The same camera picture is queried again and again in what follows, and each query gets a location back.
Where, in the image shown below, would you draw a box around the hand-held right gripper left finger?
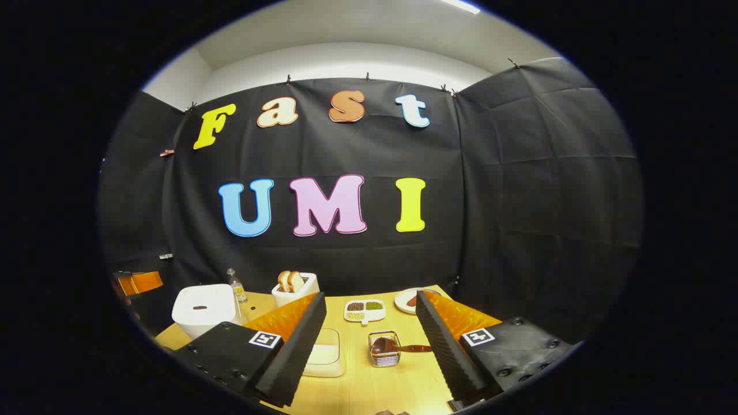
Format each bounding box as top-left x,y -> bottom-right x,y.
173,291 -> 327,409

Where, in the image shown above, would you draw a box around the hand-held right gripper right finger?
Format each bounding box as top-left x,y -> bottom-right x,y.
415,290 -> 577,411

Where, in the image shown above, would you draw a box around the clear box of white rice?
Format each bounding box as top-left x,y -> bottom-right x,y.
303,329 -> 347,378

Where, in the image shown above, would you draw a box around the brown wooden spoon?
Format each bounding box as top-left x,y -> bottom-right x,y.
371,337 -> 433,355

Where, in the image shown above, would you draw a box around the metal wire chopstick holder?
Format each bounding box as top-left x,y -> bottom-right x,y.
368,330 -> 402,368

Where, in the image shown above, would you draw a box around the white rice cooker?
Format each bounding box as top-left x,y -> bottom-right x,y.
172,284 -> 243,339

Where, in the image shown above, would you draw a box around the white toaster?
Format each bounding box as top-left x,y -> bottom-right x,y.
271,272 -> 319,308

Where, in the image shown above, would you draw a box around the white round plate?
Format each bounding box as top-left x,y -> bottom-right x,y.
394,288 -> 442,315

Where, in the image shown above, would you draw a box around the white divided dish of beans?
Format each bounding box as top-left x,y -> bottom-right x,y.
344,299 -> 386,327

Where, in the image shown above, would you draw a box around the small glass bottle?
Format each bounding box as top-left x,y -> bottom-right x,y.
227,267 -> 248,304

